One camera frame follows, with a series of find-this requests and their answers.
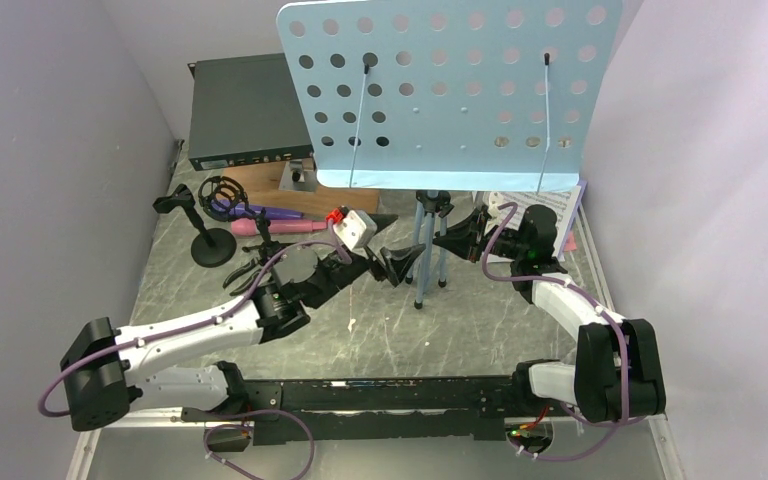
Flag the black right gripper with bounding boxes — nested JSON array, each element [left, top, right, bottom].
[[433, 209, 528, 264]]

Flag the purple microphone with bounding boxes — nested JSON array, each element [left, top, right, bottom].
[[211, 200, 304, 221]]

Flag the light blue music stand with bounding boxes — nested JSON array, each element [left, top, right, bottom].
[[275, 0, 625, 311]]

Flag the black tripod mic stand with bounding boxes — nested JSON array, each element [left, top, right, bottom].
[[198, 176, 290, 258]]

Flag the black round-base mic stand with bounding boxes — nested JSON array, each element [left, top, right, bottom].
[[152, 184, 237, 268]]

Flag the pink sheet music page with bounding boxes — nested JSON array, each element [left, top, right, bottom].
[[562, 232, 578, 253]]

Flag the pink microphone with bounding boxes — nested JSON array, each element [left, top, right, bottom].
[[230, 218, 327, 237]]

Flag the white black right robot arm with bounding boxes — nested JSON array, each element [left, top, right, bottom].
[[433, 202, 666, 423]]

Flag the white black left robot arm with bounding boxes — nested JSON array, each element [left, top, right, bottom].
[[37, 210, 426, 432]]

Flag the wooden board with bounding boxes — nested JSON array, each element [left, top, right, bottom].
[[222, 163, 380, 218]]

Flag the dark green rack unit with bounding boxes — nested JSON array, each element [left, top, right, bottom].
[[188, 53, 313, 171]]

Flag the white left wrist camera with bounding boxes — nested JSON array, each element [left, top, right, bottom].
[[325, 206, 378, 250]]

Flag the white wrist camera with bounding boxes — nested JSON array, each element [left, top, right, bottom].
[[482, 191, 517, 215], [325, 206, 378, 250]]

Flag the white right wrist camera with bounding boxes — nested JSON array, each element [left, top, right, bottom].
[[482, 191, 517, 215]]

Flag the grey metal bracket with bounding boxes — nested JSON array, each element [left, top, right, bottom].
[[279, 158, 318, 193]]

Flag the black wire stripper pliers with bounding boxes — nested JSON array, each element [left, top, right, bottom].
[[222, 260, 262, 297]]

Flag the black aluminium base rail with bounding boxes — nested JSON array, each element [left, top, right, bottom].
[[79, 370, 558, 458]]

